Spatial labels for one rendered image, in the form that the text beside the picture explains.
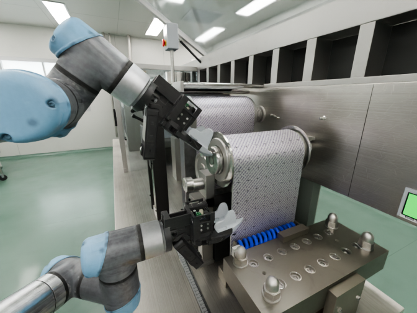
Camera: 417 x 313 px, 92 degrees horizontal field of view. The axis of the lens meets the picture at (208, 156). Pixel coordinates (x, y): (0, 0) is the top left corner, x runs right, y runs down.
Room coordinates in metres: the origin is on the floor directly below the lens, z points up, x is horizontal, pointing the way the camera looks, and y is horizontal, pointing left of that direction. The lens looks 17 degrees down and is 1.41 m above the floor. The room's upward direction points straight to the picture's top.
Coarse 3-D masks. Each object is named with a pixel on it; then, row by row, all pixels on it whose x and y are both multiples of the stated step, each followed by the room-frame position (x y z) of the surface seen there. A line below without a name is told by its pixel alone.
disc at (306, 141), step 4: (284, 128) 0.64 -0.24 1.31; (288, 128) 0.62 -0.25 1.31; (292, 128) 0.61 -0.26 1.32; (296, 128) 0.60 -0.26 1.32; (296, 132) 0.59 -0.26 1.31; (300, 132) 0.58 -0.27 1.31; (304, 132) 0.57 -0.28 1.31; (300, 136) 0.58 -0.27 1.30; (304, 136) 0.57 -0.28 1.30; (304, 140) 0.57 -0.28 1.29; (308, 140) 0.55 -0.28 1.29; (304, 144) 0.56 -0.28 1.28; (308, 144) 0.55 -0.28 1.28; (308, 148) 0.55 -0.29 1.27; (308, 152) 0.55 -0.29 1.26; (304, 156) 0.56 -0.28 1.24; (308, 156) 0.55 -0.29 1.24; (304, 160) 0.56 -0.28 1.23; (308, 160) 0.55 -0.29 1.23; (304, 164) 0.55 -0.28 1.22
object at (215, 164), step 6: (210, 150) 0.50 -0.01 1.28; (216, 150) 0.48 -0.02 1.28; (210, 156) 0.51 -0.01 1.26; (216, 156) 0.47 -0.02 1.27; (222, 156) 0.47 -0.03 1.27; (210, 162) 0.50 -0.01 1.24; (216, 162) 0.47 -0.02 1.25; (222, 162) 0.47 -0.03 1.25; (210, 168) 0.50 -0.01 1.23; (216, 168) 0.47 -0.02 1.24; (222, 168) 0.47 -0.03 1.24; (216, 174) 0.48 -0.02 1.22
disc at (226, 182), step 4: (216, 132) 0.51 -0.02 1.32; (220, 132) 0.50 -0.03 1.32; (212, 136) 0.53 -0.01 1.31; (216, 136) 0.51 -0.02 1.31; (220, 136) 0.49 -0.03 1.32; (224, 136) 0.48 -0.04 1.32; (224, 140) 0.47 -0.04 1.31; (224, 144) 0.47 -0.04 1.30; (228, 144) 0.46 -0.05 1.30; (228, 148) 0.45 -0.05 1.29; (228, 152) 0.45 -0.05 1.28; (232, 152) 0.45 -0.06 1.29; (228, 156) 0.45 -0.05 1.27; (232, 156) 0.44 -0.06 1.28; (232, 160) 0.44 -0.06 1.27; (232, 164) 0.44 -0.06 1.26; (232, 168) 0.44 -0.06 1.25; (228, 172) 0.45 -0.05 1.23; (232, 172) 0.44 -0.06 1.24; (228, 176) 0.45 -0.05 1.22; (232, 176) 0.44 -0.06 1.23; (216, 180) 0.51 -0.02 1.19; (224, 180) 0.47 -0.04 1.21; (228, 180) 0.45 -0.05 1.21; (220, 184) 0.49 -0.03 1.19; (224, 184) 0.47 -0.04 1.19; (228, 184) 0.45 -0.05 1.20
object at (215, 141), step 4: (212, 140) 0.52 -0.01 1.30; (216, 140) 0.50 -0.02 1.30; (220, 140) 0.49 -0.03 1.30; (212, 144) 0.52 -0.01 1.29; (216, 144) 0.50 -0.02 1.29; (220, 144) 0.48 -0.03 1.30; (220, 148) 0.48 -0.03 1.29; (224, 148) 0.47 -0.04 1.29; (304, 148) 0.56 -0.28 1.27; (224, 152) 0.47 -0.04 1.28; (304, 152) 0.56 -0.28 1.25; (224, 156) 0.46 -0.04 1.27; (224, 160) 0.46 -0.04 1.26; (228, 160) 0.45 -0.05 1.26; (224, 164) 0.46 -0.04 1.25; (228, 164) 0.45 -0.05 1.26; (224, 168) 0.46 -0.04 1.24; (228, 168) 0.45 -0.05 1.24; (224, 172) 0.46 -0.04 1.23; (216, 176) 0.50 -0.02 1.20; (220, 176) 0.48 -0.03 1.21; (224, 176) 0.46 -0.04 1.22; (220, 180) 0.48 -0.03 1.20
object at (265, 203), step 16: (272, 176) 0.50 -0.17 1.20; (288, 176) 0.53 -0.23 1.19; (240, 192) 0.46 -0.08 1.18; (256, 192) 0.48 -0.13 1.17; (272, 192) 0.51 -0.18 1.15; (288, 192) 0.53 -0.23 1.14; (240, 208) 0.46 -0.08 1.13; (256, 208) 0.48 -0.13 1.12; (272, 208) 0.51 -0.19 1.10; (288, 208) 0.53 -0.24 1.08; (240, 224) 0.46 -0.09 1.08; (256, 224) 0.48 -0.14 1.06; (272, 224) 0.51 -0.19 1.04
